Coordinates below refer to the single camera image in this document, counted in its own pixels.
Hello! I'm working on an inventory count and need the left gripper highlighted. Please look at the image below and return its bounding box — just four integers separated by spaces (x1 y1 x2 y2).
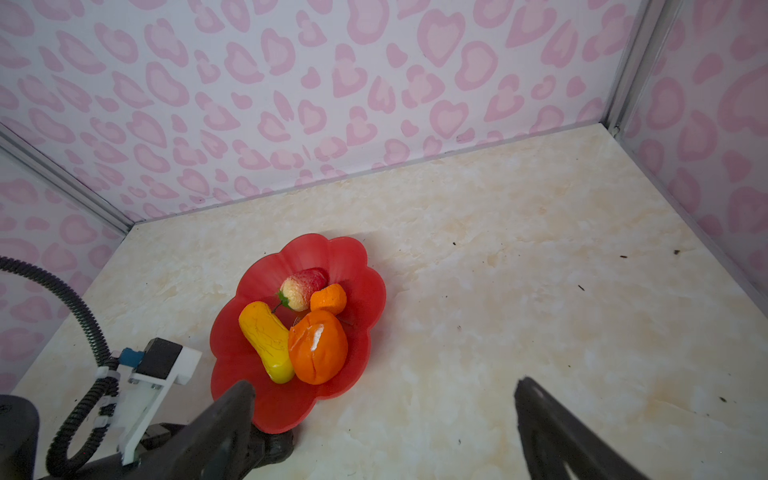
1 395 294 479

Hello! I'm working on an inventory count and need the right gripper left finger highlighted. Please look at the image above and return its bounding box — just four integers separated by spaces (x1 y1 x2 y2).
125 381 255 480

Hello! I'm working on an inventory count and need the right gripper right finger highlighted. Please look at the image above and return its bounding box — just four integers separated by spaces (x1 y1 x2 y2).
514 377 646 480

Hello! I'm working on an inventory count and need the yellow squash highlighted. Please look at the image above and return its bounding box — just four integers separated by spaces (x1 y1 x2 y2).
238 301 295 384

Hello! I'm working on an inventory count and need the orange persimmon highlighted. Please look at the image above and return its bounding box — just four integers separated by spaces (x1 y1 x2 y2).
288 311 348 385

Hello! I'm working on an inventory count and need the red-yellow strawberry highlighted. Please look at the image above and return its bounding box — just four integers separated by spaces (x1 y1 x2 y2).
277 267 329 312

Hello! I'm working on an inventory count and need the small orange tangerine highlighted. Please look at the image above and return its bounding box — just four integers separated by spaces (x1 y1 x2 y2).
310 284 347 315

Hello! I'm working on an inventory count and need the red flower-shaped fruit bowl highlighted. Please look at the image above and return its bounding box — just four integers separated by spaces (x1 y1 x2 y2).
210 233 386 434

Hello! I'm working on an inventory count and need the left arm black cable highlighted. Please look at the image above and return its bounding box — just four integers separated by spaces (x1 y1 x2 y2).
0 256 121 478

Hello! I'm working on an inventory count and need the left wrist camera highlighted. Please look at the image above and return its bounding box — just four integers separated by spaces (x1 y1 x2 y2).
113 337 202 466

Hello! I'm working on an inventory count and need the aluminium frame strut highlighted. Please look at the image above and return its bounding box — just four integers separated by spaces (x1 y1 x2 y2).
1 124 135 234

